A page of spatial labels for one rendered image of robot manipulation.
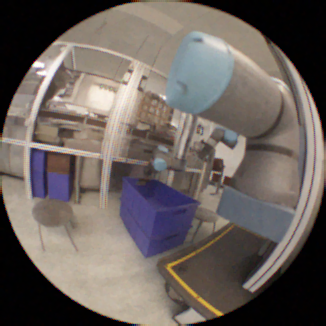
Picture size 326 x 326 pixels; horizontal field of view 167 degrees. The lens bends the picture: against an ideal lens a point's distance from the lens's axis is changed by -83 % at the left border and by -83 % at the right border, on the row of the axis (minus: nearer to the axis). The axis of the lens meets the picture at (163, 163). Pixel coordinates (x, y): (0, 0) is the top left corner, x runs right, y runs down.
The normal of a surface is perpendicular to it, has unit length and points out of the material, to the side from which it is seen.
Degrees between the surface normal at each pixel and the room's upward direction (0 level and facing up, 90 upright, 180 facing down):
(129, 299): 0
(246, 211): 90
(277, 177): 70
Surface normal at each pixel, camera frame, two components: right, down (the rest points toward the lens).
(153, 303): 0.21, -0.98
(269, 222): -0.82, -0.15
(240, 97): -0.08, 0.81
